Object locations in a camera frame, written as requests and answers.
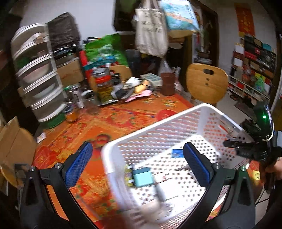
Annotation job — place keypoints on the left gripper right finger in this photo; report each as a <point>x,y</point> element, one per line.
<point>238,209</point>

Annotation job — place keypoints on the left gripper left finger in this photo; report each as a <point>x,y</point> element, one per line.
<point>37,209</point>

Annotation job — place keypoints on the white perforated plastic basket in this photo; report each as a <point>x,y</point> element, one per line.
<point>152,147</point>

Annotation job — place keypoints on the light blue USB charger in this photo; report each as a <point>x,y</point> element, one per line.
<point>142,177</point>

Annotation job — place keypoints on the red patterned tablecloth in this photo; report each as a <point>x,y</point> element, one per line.
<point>92,191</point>

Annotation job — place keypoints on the cardboard box on left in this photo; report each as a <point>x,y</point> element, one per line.
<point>17,145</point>

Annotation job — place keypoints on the wooden chair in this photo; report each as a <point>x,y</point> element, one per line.
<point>206,83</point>

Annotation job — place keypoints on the small orange jar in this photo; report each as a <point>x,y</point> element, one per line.
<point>70,113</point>

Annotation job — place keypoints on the brown ceramic mug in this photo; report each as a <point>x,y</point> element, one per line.
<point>167,88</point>

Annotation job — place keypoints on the brown cardboard box behind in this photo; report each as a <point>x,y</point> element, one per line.
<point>70,73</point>

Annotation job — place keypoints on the glass jar red lid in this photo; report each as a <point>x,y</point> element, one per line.
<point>103,82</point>

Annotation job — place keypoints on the blue illustrated tote bag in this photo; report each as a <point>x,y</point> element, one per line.
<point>180,18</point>

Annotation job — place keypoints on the white stacked drawer organizer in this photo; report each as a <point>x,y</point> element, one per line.
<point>40,85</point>

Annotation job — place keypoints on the beige canvas tote bag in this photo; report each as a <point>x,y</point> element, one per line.
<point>151,36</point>

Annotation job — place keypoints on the green shopping bag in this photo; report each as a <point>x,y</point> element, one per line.
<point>105,47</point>

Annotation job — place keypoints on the black bag on boxes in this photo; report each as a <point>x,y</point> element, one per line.
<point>63,31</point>

